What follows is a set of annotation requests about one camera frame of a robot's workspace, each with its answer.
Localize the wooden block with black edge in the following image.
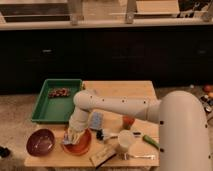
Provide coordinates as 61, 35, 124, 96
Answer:
89, 147, 116, 168

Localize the dark purple bowl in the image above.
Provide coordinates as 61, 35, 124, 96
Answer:
26, 129, 55, 157

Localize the white cup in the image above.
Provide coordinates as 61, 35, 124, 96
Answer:
118, 130, 135, 151

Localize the silver fork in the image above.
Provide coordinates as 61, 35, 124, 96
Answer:
124, 153, 156, 160

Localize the orange topped jar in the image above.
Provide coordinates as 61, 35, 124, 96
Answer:
122, 116, 135, 130

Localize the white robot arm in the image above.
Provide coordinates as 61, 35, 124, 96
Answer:
68, 90, 212, 171

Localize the red orange bowl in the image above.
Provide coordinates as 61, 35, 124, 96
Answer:
62, 129, 92, 156

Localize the green chili pepper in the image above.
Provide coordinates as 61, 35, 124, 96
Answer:
142, 135, 159, 150

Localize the blue sponge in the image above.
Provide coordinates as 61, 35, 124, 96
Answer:
89, 112, 103, 131

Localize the brown snack bar in tray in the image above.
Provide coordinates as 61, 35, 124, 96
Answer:
48, 88, 70, 98

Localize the black object on floor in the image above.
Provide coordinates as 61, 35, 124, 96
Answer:
0, 146, 11, 158

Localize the grey blue towel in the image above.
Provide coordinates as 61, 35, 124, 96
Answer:
63, 129, 84, 145

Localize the green plastic tray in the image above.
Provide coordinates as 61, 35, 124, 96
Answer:
31, 79, 82, 124

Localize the black white brush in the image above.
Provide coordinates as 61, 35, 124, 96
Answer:
96, 129, 141, 141

